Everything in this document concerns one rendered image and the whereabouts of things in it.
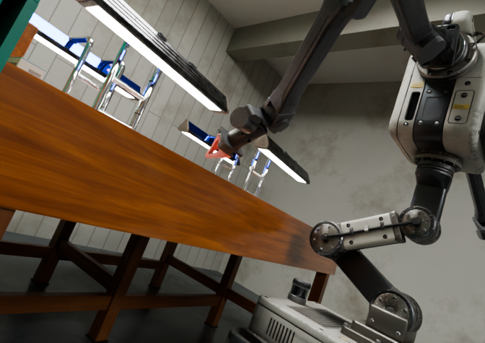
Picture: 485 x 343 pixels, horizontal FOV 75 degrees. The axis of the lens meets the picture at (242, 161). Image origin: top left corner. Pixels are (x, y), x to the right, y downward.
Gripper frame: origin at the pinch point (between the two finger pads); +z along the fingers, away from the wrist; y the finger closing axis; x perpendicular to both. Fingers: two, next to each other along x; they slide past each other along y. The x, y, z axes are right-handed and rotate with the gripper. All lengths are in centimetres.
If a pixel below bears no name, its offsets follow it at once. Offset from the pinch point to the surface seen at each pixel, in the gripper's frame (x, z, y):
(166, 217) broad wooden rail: 24.4, 1.6, 20.3
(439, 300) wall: 53, -35, -235
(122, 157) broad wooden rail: 18.3, -3.9, 36.6
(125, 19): -27.0, -3.7, 33.4
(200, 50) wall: -215, 58, -126
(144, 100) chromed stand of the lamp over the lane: -31.5, 17.9, 5.6
